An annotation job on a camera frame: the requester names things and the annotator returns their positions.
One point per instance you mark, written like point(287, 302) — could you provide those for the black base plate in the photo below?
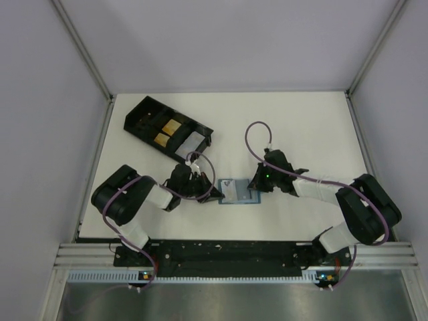
point(229, 259)

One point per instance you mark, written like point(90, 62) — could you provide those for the black organizer tray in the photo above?
point(149, 116)

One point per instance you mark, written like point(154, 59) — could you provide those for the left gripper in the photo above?
point(199, 186)

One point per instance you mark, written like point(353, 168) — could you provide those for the lower gold card in tray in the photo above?
point(162, 139)

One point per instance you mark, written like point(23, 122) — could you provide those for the white card in tray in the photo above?
point(190, 144)

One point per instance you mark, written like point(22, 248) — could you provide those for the right aluminium frame post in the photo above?
point(387, 29)

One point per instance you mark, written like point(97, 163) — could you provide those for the blue card holder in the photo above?
point(244, 195)

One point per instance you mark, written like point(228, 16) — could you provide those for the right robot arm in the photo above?
point(367, 209)

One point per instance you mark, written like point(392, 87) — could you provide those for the gold card in tray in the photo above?
point(171, 127)
point(162, 139)

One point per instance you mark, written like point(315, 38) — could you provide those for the left aluminium frame post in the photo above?
point(81, 48)

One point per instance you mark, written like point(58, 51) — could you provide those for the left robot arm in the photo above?
point(124, 197)

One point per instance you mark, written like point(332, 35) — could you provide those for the aluminium front rail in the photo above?
point(98, 256)

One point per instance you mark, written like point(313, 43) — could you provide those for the aluminium frame post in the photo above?
point(387, 29)
point(81, 48)

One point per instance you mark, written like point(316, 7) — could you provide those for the upper gold card in tray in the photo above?
point(171, 127)

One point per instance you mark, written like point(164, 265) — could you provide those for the white credit card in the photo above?
point(228, 188)

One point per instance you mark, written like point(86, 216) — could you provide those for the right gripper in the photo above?
point(261, 180)

